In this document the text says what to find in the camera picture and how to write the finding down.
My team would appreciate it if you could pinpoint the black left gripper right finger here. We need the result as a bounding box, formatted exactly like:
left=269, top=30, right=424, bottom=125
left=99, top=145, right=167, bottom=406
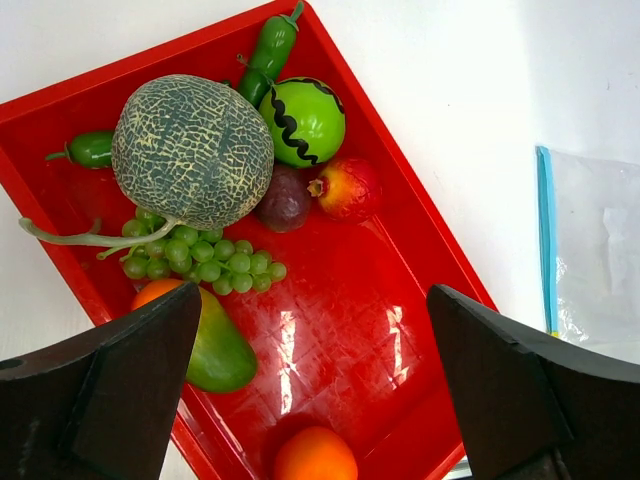
left=426, top=285, right=639, bottom=479

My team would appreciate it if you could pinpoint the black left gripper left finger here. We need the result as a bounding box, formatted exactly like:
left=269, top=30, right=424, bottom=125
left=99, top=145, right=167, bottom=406
left=1, top=283, right=201, bottom=479

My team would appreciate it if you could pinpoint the green orange mango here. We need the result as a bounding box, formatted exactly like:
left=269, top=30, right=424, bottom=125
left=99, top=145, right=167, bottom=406
left=186, top=288, right=258, bottom=393

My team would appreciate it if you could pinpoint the clear zip top bag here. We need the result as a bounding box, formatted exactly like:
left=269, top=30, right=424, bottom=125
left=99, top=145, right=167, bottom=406
left=536, top=146, right=639, bottom=362

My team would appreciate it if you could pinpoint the orange fruit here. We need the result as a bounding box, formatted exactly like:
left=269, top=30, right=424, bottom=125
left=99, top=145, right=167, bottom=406
left=273, top=426, right=359, bottom=480

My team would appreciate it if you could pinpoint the netted green cantaloupe melon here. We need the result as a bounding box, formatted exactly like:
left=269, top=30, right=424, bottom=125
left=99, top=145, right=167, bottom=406
left=19, top=74, right=274, bottom=249

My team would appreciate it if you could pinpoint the dark purple passion fruit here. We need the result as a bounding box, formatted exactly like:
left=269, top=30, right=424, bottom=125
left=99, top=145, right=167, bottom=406
left=254, top=164, right=311, bottom=233

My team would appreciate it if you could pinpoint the red pomegranate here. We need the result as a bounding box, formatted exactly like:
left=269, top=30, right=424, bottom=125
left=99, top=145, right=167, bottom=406
left=307, top=157, right=382, bottom=223

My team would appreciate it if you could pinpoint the green grape bunch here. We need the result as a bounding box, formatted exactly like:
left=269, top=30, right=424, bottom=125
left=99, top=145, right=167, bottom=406
left=120, top=225, right=287, bottom=295

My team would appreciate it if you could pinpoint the small green pepper left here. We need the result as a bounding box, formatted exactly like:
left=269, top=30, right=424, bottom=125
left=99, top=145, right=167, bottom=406
left=45, top=130, right=114, bottom=169

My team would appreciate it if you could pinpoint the red plastic tray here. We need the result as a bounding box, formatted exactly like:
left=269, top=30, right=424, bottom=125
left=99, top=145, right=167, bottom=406
left=1, top=1, right=490, bottom=479

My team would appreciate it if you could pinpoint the small green striped watermelon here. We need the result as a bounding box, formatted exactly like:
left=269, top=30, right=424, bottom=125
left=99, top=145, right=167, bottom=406
left=259, top=77, right=346, bottom=169

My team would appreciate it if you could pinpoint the short green chili pepper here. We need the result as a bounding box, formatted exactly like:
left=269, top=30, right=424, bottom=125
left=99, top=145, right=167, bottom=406
left=236, top=54, right=274, bottom=109

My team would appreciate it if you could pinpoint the long green chili pepper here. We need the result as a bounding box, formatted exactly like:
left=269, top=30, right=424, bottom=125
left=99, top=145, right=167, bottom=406
left=245, top=1, right=304, bottom=81

